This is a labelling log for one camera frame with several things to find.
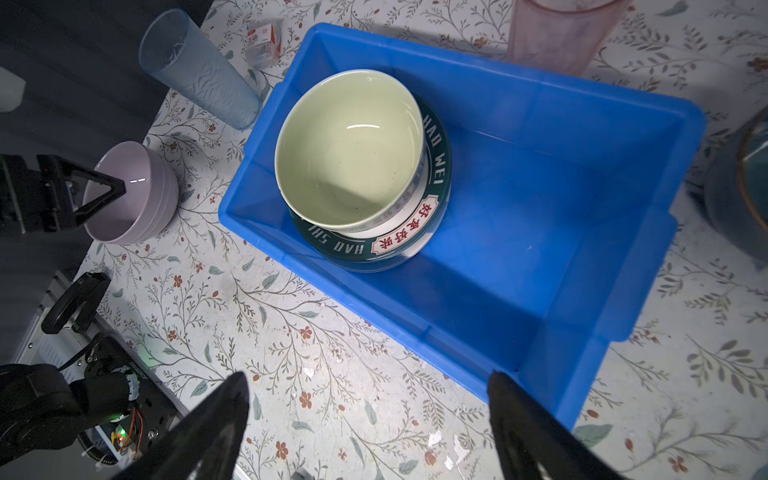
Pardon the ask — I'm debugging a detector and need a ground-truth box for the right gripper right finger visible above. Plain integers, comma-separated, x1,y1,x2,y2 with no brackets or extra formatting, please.
487,371,621,479

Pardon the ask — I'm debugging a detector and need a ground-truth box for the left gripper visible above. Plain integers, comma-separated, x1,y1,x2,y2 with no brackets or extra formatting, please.
1,155,126,235

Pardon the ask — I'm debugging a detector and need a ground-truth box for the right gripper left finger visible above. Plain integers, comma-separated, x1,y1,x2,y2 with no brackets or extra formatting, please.
116,372,250,480

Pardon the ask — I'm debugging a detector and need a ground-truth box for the purple bowl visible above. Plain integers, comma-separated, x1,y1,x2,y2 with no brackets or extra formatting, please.
85,141,179,245

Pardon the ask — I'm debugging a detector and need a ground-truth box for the clear blue plastic cup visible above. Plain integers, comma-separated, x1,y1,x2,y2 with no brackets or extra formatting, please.
138,8,262,130

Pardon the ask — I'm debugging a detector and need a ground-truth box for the green rim lettered plate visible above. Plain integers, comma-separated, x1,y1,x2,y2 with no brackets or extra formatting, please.
291,97,453,273

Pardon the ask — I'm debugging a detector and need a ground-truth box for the light green bowl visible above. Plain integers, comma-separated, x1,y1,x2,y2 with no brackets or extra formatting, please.
274,69,427,236

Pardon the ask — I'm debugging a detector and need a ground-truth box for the grey blue bowl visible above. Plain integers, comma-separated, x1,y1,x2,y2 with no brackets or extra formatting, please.
704,108,767,263

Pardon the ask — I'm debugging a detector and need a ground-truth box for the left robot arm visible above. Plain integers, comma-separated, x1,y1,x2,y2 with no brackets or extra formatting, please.
1,155,140,464

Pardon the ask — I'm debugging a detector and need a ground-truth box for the blue plastic bin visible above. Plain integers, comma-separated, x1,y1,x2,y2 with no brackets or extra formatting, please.
219,24,706,427

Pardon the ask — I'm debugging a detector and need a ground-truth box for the small clear container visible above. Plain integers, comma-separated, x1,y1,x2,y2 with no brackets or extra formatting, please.
245,19,282,69

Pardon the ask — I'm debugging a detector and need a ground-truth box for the pink plastic cup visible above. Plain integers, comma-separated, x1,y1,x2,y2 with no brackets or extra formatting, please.
506,0,631,76

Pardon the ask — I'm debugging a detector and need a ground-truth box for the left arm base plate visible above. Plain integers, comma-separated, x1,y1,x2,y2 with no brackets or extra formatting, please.
70,334,185,469

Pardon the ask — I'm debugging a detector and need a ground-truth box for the black clamp handle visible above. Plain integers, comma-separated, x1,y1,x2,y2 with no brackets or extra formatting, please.
41,272,111,334

